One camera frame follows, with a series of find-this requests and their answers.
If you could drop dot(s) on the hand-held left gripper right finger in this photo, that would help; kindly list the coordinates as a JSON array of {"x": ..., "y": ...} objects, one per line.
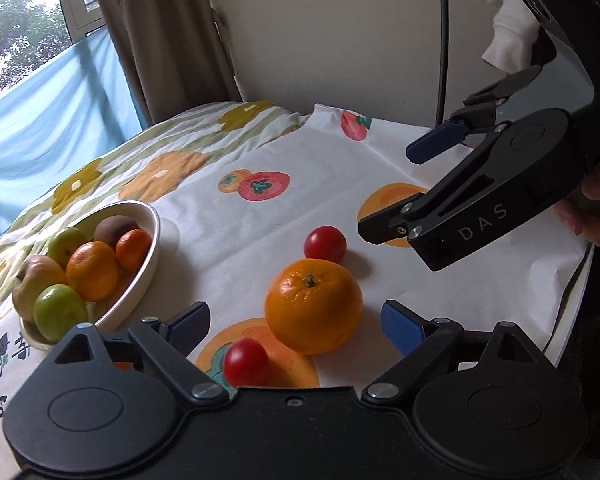
[{"x": 405, "y": 327}]

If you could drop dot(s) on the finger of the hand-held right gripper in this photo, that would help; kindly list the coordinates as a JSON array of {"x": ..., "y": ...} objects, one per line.
[
  {"x": 432, "y": 142},
  {"x": 380, "y": 225}
]

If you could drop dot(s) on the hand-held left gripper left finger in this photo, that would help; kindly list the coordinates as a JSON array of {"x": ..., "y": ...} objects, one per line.
[{"x": 190, "y": 320}]

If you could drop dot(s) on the red cherry tomato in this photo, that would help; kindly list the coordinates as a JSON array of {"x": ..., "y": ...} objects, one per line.
[
  {"x": 325, "y": 243},
  {"x": 246, "y": 362}
]

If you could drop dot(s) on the yellow cartoon print bowl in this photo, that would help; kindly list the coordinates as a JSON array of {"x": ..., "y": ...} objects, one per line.
[{"x": 140, "y": 280}]

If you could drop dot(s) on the large orange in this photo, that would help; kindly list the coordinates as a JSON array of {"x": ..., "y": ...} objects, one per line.
[{"x": 312, "y": 307}]

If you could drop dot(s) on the orange mandarin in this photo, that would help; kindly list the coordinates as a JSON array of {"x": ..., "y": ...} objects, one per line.
[{"x": 92, "y": 271}]

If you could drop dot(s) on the brown kiwi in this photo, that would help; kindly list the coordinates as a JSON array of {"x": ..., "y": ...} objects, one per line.
[{"x": 115, "y": 227}]

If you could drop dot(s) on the green apple with stem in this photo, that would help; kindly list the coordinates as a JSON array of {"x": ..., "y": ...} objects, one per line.
[{"x": 60, "y": 310}]

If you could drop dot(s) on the large yellow-red apple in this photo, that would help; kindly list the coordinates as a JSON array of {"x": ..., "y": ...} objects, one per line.
[{"x": 35, "y": 280}]

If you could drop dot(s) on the white fruit print cloth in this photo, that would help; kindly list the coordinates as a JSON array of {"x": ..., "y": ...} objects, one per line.
[{"x": 300, "y": 222}]

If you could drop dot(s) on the white garment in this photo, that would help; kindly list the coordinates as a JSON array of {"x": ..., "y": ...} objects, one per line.
[{"x": 510, "y": 25}]

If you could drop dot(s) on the floral striped blanket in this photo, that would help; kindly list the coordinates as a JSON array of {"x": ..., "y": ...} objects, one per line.
[{"x": 180, "y": 130}]

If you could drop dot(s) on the light blue window cloth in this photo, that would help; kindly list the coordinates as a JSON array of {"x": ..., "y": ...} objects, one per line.
[{"x": 55, "y": 125}]

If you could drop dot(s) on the brown curtain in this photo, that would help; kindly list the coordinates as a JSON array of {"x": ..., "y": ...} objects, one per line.
[{"x": 165, "y": 35}]

